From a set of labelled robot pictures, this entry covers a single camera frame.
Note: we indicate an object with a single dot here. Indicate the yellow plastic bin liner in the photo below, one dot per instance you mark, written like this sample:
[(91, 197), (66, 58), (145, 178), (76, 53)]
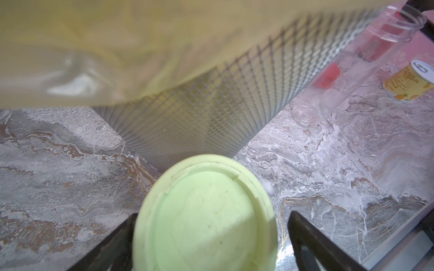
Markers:
[(87, 53)]

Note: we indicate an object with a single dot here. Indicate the jar with green lid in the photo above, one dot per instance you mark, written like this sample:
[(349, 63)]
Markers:
[(206, 213)]

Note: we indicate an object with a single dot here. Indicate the tall clear jar white lid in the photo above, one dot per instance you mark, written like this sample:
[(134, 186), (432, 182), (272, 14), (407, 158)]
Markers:
[(312, 105)]

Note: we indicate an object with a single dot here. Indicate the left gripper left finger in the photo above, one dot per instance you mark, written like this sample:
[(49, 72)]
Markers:
[(114, 253)]

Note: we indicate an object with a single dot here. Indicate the mesh trash bin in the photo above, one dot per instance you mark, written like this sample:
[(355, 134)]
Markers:
[(220, 111)]

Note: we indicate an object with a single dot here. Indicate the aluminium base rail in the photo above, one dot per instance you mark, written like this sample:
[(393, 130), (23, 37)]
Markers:
[(411, 248)]

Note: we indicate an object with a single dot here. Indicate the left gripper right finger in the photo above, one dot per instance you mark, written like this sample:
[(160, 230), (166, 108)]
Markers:
[(314, 251)]

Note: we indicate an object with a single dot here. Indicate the red soda can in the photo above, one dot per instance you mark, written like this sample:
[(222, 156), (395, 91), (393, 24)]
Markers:
[(384, 37)]

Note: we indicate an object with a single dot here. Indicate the red jar lid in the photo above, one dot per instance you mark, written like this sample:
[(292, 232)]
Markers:
[(327, 78)]

